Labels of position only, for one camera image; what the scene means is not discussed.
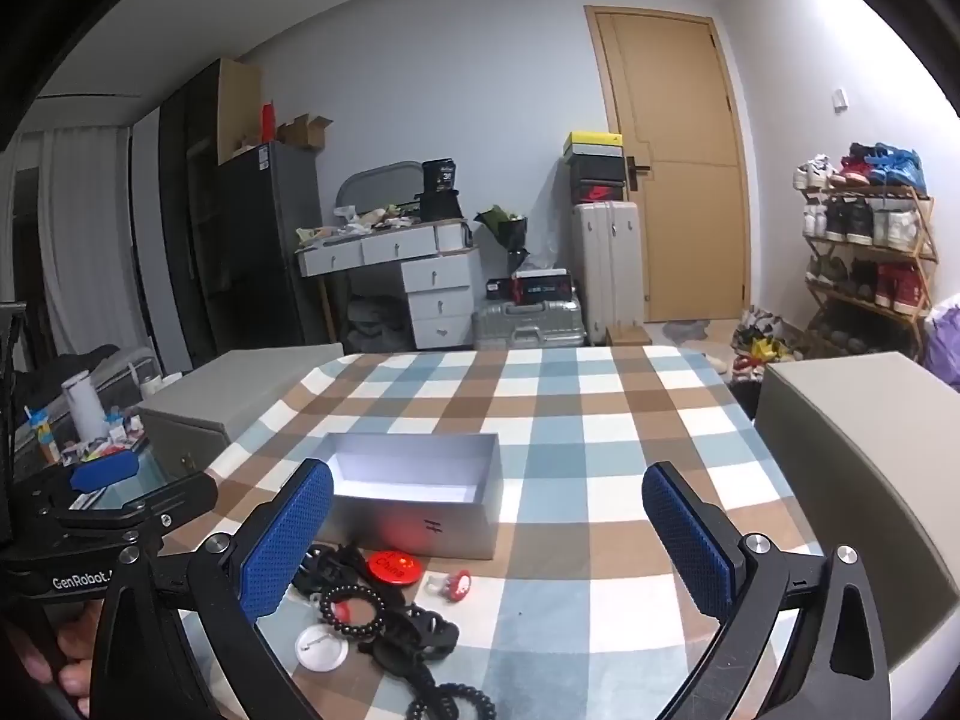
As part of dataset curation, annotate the wooden door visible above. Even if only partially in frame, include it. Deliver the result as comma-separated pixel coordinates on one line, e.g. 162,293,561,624
585,5,752,325

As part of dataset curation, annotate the grey cardboard box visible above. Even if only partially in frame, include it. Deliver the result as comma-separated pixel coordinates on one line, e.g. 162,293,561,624
321,432,502,560

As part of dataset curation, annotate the shoe rack with shoes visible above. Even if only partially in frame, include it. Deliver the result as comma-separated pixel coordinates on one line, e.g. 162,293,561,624
793,141,929,352

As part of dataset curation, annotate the black bead bracelet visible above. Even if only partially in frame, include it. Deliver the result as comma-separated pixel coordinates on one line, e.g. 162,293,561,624
405,679,497,720
319,583,406,642

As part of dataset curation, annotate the white desk with drawers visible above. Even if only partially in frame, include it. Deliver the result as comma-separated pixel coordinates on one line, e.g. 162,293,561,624
297,219,483,350

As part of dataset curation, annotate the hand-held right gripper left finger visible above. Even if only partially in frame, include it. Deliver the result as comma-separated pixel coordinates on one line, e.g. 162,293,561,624
94,457,335,720

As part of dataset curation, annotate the person's left hand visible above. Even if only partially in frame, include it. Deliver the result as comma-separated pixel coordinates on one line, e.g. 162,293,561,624
15,600,110,713

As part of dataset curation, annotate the red and white ring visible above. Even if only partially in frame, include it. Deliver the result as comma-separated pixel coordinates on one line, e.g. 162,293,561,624
426,570,473,601

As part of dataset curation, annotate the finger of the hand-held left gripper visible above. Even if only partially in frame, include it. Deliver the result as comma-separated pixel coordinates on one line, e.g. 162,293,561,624
15,452,141,515
56,474,220,541

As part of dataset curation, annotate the dark wooden wardrobe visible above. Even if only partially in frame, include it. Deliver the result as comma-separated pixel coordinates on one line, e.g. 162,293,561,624
156,58,263,374

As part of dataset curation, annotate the purple bag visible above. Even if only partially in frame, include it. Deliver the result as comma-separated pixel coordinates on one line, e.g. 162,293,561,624
922,298,960,393

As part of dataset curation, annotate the desk clutter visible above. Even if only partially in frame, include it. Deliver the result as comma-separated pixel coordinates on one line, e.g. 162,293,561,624
295,202,422,247

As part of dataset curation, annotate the silver suitcase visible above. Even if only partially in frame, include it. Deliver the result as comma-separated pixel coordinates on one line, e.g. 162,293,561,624
471,298,587,352

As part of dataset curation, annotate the white round badge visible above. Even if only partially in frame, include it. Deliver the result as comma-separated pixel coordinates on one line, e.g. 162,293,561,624
295,626,350,672

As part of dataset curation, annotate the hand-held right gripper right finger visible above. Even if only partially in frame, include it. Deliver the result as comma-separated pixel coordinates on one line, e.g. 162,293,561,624
642,462,893,720

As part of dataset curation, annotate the dark refrigerator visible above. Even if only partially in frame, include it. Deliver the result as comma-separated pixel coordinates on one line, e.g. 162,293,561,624
216,140,329,355

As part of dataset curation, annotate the open cardboard box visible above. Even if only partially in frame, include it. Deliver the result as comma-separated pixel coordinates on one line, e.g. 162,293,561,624
277,113,334,150

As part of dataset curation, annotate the red round badge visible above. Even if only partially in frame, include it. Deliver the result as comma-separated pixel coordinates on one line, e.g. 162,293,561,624
366,549,418,584

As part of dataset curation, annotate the white bottle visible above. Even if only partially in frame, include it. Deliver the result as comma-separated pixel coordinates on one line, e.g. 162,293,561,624
61,373,107,443

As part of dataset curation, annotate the white curtain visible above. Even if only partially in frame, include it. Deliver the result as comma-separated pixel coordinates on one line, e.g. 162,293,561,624
36,126,134,362

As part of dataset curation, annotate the pile of shoes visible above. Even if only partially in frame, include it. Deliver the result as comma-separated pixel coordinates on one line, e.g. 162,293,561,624
730,306,797,377

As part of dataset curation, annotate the grey and black shoebox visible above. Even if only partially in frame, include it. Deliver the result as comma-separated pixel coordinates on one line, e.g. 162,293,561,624
562,156,626,185

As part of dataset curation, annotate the checkered tablecloth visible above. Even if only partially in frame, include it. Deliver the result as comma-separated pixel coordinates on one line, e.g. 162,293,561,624
176,345,826,720

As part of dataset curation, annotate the black carton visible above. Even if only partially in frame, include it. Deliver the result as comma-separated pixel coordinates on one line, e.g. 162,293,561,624
421,158,460,194

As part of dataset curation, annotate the flower bouquet in black wrap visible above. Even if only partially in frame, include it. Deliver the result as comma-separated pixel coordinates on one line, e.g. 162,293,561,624
474,204,530,272

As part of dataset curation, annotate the white suitcase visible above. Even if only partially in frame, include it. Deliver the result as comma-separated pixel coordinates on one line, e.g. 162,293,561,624
570,200,647,347

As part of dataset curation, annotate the black and red box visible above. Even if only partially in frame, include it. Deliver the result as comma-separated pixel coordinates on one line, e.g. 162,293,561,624
485,268,576,304

